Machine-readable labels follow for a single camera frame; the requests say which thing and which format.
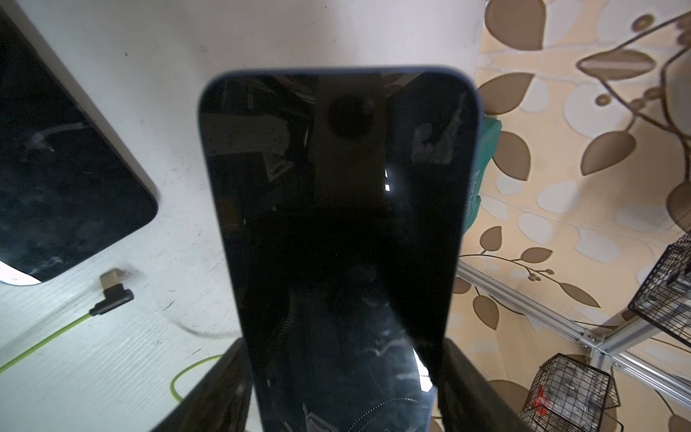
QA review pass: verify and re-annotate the red item in basket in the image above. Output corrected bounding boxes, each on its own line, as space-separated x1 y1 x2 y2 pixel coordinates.
532 398 552 417

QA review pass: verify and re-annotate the black wire basket right wall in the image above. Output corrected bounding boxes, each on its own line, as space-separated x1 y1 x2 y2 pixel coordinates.
519 354 621 431

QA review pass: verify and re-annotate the blue edged black smartphone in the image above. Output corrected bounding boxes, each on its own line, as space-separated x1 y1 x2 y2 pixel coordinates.
198 68 480 431

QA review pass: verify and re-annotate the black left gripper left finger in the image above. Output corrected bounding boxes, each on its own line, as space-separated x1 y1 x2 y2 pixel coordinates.
153 338 253 432

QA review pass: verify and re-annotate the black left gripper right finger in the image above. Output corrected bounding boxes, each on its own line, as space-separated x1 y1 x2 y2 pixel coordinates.
437 338 531 432

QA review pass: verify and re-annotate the black smartphone on table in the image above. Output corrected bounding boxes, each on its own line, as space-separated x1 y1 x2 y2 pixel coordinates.
1 13 158 286

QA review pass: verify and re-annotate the green plastic tool case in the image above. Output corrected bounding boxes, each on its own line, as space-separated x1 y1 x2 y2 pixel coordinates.
462 117 502 233

